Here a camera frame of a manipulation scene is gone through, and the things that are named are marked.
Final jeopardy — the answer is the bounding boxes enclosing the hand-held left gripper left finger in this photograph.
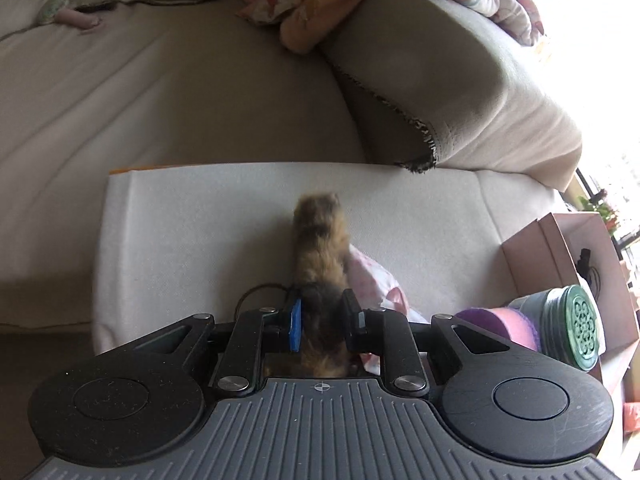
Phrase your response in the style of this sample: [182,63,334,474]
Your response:
[117,297,303,393]

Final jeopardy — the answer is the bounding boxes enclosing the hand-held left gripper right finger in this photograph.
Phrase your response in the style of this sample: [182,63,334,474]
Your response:
[340,290,521,392]

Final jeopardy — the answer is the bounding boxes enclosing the brown furry plush toy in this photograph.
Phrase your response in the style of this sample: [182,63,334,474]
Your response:
[262,192,361,378]

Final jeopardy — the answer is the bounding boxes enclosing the pink cardboard box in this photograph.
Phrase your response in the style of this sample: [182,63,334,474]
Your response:
[501,211,638,401]

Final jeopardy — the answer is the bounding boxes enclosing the pink white cloth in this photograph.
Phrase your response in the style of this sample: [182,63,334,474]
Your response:
[345,244,426,376]

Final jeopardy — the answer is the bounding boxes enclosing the purple felt pad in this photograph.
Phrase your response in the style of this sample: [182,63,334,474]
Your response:
[452,308,541,353]

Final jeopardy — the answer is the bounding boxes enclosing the pink round pad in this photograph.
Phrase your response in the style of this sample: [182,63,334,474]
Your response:
[487,308,538,351]

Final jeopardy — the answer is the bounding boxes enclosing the green lid glass jar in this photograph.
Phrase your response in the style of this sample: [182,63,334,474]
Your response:
[537,284,606,372]

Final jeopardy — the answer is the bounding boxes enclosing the beige sofa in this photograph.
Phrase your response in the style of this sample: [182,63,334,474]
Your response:
[0,0,586,333]

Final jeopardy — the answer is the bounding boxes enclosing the pink floral blanket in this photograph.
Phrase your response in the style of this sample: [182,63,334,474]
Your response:
[235,0,546,53]

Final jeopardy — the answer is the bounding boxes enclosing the small pink cloth item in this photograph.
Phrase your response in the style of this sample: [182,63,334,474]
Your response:
[55,10,106,35]

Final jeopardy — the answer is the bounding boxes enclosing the black cable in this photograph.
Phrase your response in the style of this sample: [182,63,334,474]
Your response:
[235,284,296,321]

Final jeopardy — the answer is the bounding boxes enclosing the black cord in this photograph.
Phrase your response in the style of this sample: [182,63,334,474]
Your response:
[575,247,608,301]

